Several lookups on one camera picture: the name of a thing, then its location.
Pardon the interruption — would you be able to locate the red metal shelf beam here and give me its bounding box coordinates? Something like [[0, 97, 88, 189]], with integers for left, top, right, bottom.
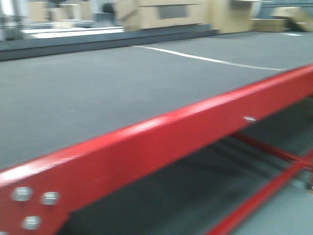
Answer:
[[0, 65, 313, 235]]

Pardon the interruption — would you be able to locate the red lower cross bar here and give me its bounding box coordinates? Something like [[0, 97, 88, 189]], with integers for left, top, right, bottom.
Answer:
[[207, 133, 313, 235]]

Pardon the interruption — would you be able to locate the cardboard box stack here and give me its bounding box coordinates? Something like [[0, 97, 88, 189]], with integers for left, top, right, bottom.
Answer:
[[113, 0, 254, 34]]

